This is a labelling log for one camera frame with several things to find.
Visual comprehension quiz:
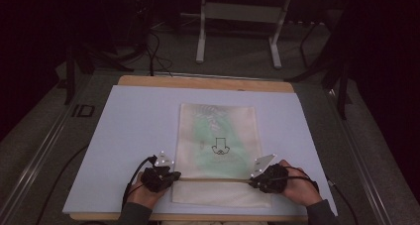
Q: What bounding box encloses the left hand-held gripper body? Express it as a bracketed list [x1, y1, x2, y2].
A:
[141, 150, 175, 193]

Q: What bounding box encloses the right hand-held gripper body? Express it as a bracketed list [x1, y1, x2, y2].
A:
[251, 154, 289, 195]

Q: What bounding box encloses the translucent white zipper bag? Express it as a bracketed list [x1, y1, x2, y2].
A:
[170, 102, 273, 209]

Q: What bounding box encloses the person's left hand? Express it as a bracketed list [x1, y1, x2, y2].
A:
[126, 170, 170, 210]

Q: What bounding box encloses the person's right hand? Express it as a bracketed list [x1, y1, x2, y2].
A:
[277, 159, 324, 207]

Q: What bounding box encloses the green cloth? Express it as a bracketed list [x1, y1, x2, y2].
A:
[191, 114, 251, 174]

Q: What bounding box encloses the pale blue mat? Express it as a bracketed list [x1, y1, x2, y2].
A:
[62, 84, 339, 217]

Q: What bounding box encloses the wooden table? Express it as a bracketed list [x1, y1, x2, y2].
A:
[69, 74, 319, 223]

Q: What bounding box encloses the black metal stand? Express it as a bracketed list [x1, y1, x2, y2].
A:
[63, 41, 136, 106]
[285, 5, 354, 121]

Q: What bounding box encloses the white metal stand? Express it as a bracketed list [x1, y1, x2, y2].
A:
[195, 0, 293, 70]

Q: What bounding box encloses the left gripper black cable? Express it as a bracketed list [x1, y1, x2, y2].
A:
[122, 155, 158, 208]

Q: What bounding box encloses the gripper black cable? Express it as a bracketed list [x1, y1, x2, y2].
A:
[285, 166, 360, 225]
[122, 155, 158, 208]

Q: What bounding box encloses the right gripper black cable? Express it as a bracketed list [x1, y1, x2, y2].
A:
[285, 166, 360, 225]

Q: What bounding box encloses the metal floor rail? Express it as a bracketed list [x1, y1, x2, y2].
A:
[325, 88, 394, 225]
[0, 97, 78, 225]

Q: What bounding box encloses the black floor cable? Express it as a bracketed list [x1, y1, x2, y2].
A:
[35, 144, 91, 225]

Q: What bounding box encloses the bundle of black cables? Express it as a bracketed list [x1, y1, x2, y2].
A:
[144, 29, 174, 78]

